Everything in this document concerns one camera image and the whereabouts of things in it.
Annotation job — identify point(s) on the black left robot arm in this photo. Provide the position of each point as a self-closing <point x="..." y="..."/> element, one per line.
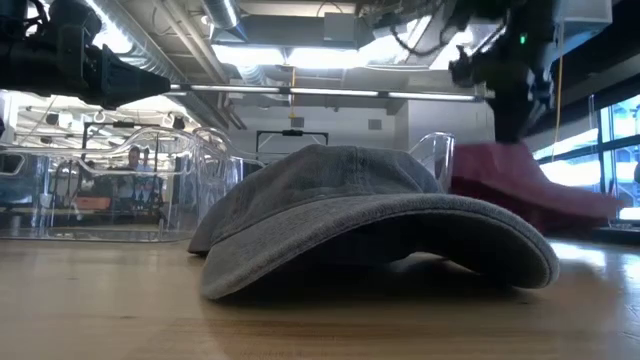
<point x="40" y="55"/>

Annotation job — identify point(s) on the long LED light bar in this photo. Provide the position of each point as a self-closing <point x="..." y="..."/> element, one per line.
<point x="330" y="92"/>

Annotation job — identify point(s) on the silver ceiling air duct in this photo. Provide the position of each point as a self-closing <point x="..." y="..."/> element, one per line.
<point x="145" y="50"/>

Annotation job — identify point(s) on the black metal rig frame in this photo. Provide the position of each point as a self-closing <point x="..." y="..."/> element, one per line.
<point x="292" y="133"/>

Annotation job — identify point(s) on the clear acrylic hat rack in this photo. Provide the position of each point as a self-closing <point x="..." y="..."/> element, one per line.
<point x="170" y="210"/>

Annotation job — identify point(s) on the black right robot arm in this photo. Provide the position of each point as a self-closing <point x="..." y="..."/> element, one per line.
<point x="530" y="35"/>

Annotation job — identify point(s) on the grey baseball cap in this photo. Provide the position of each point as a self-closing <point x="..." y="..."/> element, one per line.
<point x="325" y="180"/>

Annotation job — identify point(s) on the pink washed cap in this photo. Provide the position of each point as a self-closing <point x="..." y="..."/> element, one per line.
<point x="500" y="175"/>

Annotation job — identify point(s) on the person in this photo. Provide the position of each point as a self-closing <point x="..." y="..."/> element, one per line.
<point x="134" y="157"/>

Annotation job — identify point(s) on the orange box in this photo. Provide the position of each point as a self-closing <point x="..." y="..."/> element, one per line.
<point x="92" y="203"/>

